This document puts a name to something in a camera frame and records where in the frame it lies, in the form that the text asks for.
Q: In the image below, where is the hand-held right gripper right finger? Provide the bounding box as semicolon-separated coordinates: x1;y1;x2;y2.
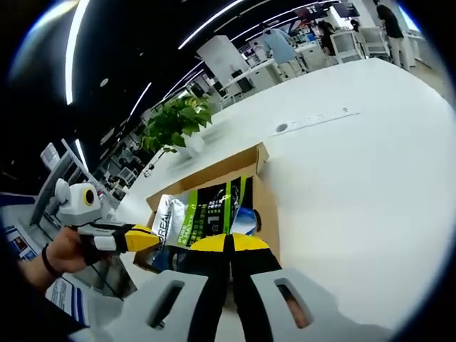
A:
232;234;392;342

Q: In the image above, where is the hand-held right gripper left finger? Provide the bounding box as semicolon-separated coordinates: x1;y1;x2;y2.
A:
69;233;233;342

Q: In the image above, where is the brown cardboard shoe box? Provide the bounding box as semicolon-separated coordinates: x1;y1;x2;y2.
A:
133;142;281;275

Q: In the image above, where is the silver green soft pouch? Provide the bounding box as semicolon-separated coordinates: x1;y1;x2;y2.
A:
149;174;250;252

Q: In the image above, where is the person's left hand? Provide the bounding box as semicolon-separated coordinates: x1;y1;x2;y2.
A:
46;227;103;274

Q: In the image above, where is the black wristband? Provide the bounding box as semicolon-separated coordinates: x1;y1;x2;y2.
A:
41;243;61;279

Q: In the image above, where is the blue white display board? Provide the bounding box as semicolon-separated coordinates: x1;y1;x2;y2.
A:
0;192;90;327

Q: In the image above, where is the potted green plant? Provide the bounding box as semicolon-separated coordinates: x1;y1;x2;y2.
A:
142;95;214;157

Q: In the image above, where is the ceiling light strip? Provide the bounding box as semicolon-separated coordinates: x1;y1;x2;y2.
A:
177;0;247;51
66;0;95;106

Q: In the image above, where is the white pillar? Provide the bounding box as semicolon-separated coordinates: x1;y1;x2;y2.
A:
196;35;250;93

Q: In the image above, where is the white office chair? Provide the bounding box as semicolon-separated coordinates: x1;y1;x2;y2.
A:
331;31;364;63
361;26;391;58

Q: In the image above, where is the dark red screen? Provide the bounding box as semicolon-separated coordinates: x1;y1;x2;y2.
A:
294;3;331;19

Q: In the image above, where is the grey rack frame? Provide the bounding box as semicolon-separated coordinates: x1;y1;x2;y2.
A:
30;138;93;229

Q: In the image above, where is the white table cable cover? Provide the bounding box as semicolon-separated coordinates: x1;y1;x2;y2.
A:
269;112;361;138

